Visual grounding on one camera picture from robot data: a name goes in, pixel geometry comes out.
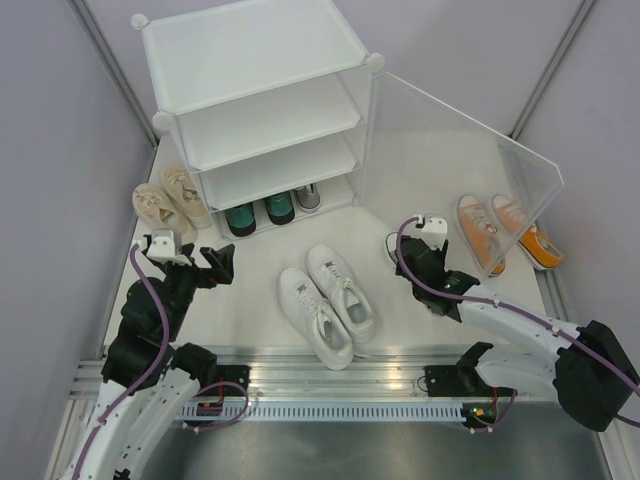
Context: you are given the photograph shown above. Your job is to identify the aluminium frame rail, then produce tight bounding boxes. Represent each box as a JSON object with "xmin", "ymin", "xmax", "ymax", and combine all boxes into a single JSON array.
[{"xmin": 69, "ymin": 357, "xmax": 616, "ymax": 401}]

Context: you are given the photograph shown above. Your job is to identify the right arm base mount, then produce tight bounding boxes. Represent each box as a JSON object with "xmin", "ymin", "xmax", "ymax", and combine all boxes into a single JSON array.
[{"xmin": 424, "ymin": 365, "xmax": 513, "ymax": 398}]

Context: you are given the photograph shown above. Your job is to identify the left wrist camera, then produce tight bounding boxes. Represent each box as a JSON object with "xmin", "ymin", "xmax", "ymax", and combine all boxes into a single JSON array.
[{"xmin": 131, "ymin": 229, "xmax": 192, "ymax": 266}]

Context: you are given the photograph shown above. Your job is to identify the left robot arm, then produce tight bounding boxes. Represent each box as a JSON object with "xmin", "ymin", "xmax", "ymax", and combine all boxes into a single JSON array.
[{"xmin": 62, "ymin": 231, "xmax": 235, "ymax": 479}]

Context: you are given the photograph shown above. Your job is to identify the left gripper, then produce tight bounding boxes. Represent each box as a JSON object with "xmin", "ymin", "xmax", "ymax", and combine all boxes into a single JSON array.
[{"xmin": 160, "ymin": 242, "xmax": 235, "ymax": 337}]

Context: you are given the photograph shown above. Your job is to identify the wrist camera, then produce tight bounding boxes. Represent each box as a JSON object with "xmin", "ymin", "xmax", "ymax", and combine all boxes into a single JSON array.
[
  {"xmin": 415, "ymin": 215, "xmax": 448, "ymax": 237},
  {"xmin": 131, "ymin": 229, "xmax": 192, "ymax": 266}
]

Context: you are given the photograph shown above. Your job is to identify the white sneaker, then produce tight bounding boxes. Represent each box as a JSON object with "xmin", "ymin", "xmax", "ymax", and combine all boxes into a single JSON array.
[
  {"xmin": 276, "ymin": 268, "xmax": 354, "ymax": 371},
  {"xmin": 306, "ymin": 244, "xmax": 375, "ymax": 343}
]

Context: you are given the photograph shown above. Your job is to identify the white plastic shoe cabinet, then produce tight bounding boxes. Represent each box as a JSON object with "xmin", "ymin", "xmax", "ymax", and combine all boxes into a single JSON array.
[{"xmin": 131, "ymin": 1, "xmax": 385, "ymax": 238}]

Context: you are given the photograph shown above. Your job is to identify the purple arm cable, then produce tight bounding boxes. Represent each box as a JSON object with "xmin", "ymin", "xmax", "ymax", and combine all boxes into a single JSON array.
[
  {"xmin": 69, "ymin": 239, "xmax": 176, "ymax": 476},
  {"xmin": 396, "ymin": 214, "xmax": 640, "ymax": 429}
]

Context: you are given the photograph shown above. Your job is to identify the orange canvas sneaker right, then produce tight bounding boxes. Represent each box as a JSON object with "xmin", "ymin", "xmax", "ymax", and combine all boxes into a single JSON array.
[{"xmin": 491, "ymin": 194, "xmax": 564, "ymax": 270}]

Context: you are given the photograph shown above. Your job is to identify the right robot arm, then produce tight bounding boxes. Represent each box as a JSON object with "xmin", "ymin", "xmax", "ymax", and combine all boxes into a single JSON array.
[{"xmin": 385, "ymin": 233, "xmax": 639, "ymax": 432}]

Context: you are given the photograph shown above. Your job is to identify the beige sneaker left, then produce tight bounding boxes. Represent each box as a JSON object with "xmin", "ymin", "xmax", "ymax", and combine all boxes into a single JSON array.
[{"xmin": 132, "ymin": 183, "xmax": 198, "ymax": 245}]

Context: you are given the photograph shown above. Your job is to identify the beige sneaker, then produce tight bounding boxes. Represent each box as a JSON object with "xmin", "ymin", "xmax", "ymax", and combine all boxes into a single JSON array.
[
  {"xmin": 161, "ymin": 164, "xmax": 212, "ymax": 230},
  {"xmin": 132, "ymin": 183, "xmax": 198, "ymax": 245}
]

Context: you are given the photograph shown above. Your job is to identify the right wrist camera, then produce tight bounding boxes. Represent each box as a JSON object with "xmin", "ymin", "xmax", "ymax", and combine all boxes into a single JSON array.
[{"xmin": 415, "ymin": 215, "xmax": 448, "ymax": 237}]

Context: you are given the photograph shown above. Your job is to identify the grey canvas sneaker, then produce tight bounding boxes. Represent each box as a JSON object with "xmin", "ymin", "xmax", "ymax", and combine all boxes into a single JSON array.
[
  {"xmin": 384, "ymin": 232, "xmax": 398, "ymax": 264},
  {"xmin": 294, "ymin": 183, "xmax": 321, "ymax": 213}
]

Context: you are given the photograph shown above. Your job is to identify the green loafer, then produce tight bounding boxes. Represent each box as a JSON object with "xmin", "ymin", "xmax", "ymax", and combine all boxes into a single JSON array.
[
  {"xmin": 264, "ymin": 191, "xmax": 295, "ymax": 225},
  {"xmin": 225, "ymin": 202, "xmax": 257, "ymax": 237}
]

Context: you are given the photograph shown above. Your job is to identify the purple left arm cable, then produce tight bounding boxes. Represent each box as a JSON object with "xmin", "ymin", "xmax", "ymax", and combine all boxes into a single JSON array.
[{"xmin": 69, "ymin": 239, "xmax": 176, "ymax": 476}]

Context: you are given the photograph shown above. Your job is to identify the beige sneaker right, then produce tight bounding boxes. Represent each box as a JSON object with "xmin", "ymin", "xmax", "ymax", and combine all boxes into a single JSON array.
[{"xmin": 161, "ymin": 164, "xmax": 212, "ymax": 230}]

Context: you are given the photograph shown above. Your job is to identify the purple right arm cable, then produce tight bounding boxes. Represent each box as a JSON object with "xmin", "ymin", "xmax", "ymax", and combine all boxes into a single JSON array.
[{"xmin": 396, "ymin": 214, "xmax": 640, "ymax": 429}]

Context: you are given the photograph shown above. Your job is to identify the translucent cabinet door panel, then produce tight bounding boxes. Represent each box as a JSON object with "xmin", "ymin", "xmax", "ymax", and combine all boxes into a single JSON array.
[{"xmin": 358, "ymin": 73, "xmax": 563, "ymax": 277}]

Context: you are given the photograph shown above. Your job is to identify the orange canvas sneaker left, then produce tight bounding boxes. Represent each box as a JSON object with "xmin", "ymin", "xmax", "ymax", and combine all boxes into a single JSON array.
[{"xmin": 456, "ymin": 194, "xmax": 506, "ymax": 277}]

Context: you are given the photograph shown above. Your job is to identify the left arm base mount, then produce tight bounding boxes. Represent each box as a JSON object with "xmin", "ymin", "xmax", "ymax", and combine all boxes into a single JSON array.
[{"xmin": 196, "ymin": 364, "xmax": 251, "ymax": 403}]

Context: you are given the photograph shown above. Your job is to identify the orange canvas sneaker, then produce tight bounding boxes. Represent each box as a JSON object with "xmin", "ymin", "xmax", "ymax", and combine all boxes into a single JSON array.
[
  {"xmin": 491, "ymin": 194, "xmax": 564, "ymax": 270},
  {"xmin": 456, "ymin": 194, "xmax": 506, "ymax": 277}
]

